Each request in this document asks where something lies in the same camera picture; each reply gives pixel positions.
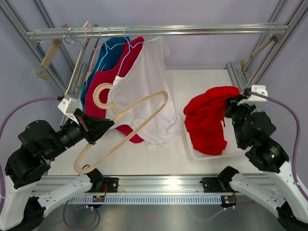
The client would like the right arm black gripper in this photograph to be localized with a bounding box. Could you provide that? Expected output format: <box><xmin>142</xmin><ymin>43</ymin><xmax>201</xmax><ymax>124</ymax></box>
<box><xmin>222</xmin><ymin>93</ymin><xmax>256</xmax><ymax>146</ymax></box>

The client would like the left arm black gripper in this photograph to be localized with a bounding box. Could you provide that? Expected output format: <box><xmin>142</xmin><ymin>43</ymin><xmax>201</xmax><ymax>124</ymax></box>
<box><xmin>44</xmin><ymin>108</ymin><xmax>115</xmax><ymax>160</ymax></box>

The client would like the beige plastic hanger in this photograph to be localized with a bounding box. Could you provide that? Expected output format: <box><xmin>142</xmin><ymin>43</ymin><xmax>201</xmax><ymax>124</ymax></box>
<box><xmin>73</xmin><ymin>83</ymin><xmax>169</xmax><ymax>174</ymax></box>

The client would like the red t shirt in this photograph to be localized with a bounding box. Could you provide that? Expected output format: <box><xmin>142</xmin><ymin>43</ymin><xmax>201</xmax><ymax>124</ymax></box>
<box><xmin>183</xmin><ymin>86</ymin><xmax>240</xmax><ymax>156</ymax></box>

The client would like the white t shirt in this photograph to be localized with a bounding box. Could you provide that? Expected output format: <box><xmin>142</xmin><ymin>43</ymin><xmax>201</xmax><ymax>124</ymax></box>
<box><xmin>107</xmin><ymin>36</ymin><xmax>185</xmax><ymax>151</ymax></box>

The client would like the magenta t shirt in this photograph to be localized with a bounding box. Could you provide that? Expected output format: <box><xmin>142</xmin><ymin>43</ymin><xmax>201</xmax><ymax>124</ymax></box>
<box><xmin>84</xmin><ymin>36</ymin><xmax>145</xmax><ymax>144</ymax></box>

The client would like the light blue wire hanger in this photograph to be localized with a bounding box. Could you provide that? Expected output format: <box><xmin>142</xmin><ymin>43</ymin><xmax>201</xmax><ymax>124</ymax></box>
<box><xmin>96</xmin><ymin>26</ymin><xmax>124</xmax><ymax>71</ymax></box>
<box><xmin>116</xmin><ymin>26</ymin><xmax>144</xmax><ymax>77</ymax></box>

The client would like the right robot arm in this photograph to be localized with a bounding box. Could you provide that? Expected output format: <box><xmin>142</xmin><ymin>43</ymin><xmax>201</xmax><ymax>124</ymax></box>
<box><xmin>218</xmin><ymin>95</ymin><xmax>308</xmax><ymax>231</ymax></box>

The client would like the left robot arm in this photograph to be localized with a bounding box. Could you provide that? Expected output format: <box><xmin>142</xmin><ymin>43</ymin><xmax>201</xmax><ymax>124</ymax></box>
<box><xmin>0</xmin><ymin>109</ymin><xmax>114</xmax><ymax>231</ymax></box>

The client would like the wooden clip hanger right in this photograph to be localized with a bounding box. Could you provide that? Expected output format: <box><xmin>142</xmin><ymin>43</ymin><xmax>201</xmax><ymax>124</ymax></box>
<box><xmin>240</xmin><ymin>35</ymin><xmax>277</xmax><ymax>72</ymax></box>

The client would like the wooden clip hanger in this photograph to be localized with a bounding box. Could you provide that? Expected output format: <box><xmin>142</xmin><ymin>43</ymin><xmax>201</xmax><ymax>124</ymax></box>
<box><xmin>36</xmin><ymin>38</ymin><xmax>63</xmax><ymax>81</ymax></box>
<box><xmin>240</xmin><ymin>35</ymin><xmax>277</xmax><ymax>72</ymax></box>

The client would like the wooden clip hanger left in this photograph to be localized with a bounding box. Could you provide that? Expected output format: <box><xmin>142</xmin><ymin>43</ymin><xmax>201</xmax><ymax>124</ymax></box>
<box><xmin>36</xmin><ymin>38</ymin><xmax>63</xmax><ymax>81</ymax></box>

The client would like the teal t shirt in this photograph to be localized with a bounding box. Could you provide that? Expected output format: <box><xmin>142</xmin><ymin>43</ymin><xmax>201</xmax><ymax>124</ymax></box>
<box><xmin>80</xmin><ymin>37</ymin><xmax>130</xmax><ymax>111</ymax></box>

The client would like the cream plastic hanger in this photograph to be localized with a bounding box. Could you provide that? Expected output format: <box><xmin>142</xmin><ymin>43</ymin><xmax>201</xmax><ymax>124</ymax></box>
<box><xmin>63</xmin><ymin>28</ymin><xmax>88</xmax><ymax>96</ymax></box>

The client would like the white plastic basket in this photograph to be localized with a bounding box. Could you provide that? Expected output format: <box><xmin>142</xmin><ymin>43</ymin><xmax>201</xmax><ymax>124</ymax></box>
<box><xmin>184</xmin><ymin>114</ymin><xmax>244</xmax><ymax>161</ymax></box>

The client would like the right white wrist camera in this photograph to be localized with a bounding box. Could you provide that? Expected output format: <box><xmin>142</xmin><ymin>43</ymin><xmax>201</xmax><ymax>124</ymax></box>
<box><xmin>237</xmin><ymin>85</ymin><xmax>268</xmax><ymax>106</ymax></box>

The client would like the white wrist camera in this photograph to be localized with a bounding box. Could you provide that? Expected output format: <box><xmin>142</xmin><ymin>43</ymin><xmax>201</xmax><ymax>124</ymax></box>
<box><xmin>57</xmin><ymin>96</ymin><xmax>81</xmax><ymax>123</ymax></box>
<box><xmin>237</xmin><ymin>85</ymin><xmax>268</xmax><ymax>106</ymax></box>

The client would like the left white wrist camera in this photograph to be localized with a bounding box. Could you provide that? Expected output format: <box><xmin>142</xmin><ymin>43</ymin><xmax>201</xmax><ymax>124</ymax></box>
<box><xmin>57</xmin><ymin>96</ymin><xmax>81</xmax><ymax>123</ymax></box>

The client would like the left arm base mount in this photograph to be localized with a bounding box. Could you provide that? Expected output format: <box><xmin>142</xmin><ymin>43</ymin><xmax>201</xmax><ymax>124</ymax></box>
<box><xmin>87</xmin><ymin>177</ymin><xmax>119</xmax><ymax>193</ymax></box>

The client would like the aluminium front rail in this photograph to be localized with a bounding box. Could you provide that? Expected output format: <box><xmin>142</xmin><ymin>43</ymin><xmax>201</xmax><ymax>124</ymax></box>
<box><xmin>32</xmin><ymin>174</ymin><xmax>217</xmax><ymax>195</ymax></box>

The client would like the slotted white cable duct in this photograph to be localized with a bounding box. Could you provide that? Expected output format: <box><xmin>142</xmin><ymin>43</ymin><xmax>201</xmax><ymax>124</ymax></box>
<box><xmin>68</xmin><ymin>195</ymin><xmax>222</xmax><ymax>205</ymax></box>

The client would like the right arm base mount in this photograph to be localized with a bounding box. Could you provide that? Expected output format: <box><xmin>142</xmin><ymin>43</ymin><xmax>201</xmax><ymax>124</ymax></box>
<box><xmin>200</xmin><ymin>177</ymin><xmax>237</xmax><ymax>193</ymax></box>

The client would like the pink wire hanger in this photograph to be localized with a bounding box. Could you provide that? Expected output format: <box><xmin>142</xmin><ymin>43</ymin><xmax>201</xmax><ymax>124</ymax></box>
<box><xmin>83</xmin><ymin>26</ymin><xmax>102</xmax><ymax>86</ymax></box>

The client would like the aluminium hanging rail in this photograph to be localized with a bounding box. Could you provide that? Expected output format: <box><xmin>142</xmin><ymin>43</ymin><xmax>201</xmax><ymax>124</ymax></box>
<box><xmin>26</xmin><ymin>23</ymin><xmax>289</xmax><ymax>40</ymax></box>

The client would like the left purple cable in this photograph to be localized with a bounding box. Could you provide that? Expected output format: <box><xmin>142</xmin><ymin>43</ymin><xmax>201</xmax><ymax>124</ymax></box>
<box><xmin>0</xmin><ymin>96</ymin><xmax>101</xmax><ymax>231</ymax></box>

